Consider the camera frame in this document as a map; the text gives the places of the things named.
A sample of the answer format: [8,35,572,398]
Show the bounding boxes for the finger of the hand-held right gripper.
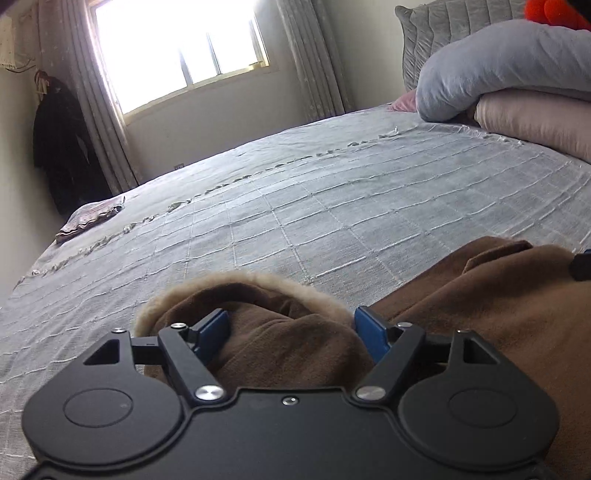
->
[569,248,591,282]

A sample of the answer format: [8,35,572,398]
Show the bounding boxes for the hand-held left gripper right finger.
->
[353,305,502,407]

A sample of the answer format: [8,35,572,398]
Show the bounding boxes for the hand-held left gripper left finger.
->
[83,308,230,407]

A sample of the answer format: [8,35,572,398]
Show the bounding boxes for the brown coat with fur collar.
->
[134,236,591,480]

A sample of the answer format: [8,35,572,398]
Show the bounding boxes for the dark hanging clothes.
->
[32,76,114,217]

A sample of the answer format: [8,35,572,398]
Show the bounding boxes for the bed with grey bedspread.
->
[0,104,591,476]

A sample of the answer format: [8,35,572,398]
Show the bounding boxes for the folded pinkish grey cloth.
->
[55,196,126,244]

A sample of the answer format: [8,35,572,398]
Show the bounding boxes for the blue-grey pillow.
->
[416,18,591,123]

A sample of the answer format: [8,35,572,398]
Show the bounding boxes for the small pink pillow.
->
[387,90,420,113]

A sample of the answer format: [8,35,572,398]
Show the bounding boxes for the red plush toy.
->
[524,0,591,31]

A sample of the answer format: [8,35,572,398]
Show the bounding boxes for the grey patterned curtain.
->
[274,0,347,124]
[37,0,141,190]

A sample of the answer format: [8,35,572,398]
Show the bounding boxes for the grey quilted headboard cushion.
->
[394,0,539,93]

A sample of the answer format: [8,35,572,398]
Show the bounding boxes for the window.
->
[90,0,283,116]

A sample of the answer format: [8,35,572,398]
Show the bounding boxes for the white lace cloth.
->
[0,14,40,72]

